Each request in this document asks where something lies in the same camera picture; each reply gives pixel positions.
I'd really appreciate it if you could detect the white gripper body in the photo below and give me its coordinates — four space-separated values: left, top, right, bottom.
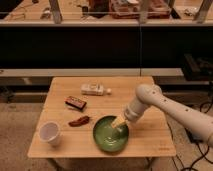
124 97 149 122

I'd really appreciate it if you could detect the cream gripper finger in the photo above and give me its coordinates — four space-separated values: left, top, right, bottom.
111 116 125 128

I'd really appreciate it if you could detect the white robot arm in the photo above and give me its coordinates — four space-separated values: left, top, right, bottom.
111 84 213 148

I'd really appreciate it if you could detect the green ceramic bowl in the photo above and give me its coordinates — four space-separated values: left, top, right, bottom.
93 116 129 153

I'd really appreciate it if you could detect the red chili pepper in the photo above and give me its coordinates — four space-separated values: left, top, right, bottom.
68 116 90 127

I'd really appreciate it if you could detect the white plastic bottle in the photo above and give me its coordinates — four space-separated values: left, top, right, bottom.
81 84 112 96

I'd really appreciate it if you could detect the brown chocolate bar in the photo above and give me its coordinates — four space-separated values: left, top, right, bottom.
65 96 86 110

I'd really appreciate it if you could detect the wooden table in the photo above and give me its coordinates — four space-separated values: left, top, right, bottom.
28 77 176 160

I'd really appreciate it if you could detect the white paper cup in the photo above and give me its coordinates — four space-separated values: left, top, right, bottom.
39 121 61 146

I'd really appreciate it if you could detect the red tray on shelf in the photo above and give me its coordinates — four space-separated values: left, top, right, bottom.
109 0 171 19

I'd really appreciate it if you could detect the black cable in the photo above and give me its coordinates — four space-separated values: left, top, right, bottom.
166 96 213 171

